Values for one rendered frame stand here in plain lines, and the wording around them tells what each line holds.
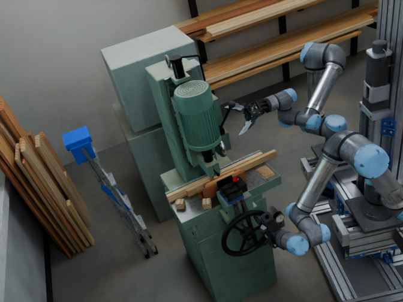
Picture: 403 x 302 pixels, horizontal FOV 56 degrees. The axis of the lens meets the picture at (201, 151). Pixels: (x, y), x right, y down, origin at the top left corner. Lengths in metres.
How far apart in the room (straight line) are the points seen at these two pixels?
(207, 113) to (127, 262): 1.69
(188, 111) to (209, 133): 0.16
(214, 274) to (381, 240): 0.93
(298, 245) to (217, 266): 0.85
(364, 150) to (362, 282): 1.22
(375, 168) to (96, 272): 2.32
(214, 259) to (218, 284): 0.23
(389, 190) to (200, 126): 0.85
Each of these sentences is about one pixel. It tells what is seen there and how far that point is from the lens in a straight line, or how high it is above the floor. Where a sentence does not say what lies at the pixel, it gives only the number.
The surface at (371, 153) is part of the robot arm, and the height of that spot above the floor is 1.40.
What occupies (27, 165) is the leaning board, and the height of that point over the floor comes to 0.95.
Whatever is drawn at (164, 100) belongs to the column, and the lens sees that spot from 1.98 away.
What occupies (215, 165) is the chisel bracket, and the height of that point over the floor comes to 1.06.
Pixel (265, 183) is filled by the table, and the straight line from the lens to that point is 2.10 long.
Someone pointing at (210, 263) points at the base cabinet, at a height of 0.50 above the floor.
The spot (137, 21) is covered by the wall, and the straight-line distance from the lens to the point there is 4.03.
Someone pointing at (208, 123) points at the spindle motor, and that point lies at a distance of 1.82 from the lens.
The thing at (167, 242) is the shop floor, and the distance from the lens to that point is 3.15.
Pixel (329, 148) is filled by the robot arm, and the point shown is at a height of 1.34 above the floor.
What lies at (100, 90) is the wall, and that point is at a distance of 4.16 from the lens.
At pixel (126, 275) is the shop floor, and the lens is 3.07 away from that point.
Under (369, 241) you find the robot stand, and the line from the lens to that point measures 2.12.
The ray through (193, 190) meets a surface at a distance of 2.09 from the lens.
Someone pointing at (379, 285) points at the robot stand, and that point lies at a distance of 2.55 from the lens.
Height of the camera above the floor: 2.31
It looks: 36 degrees down
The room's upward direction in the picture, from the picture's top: 14 degrees counter-clockwise
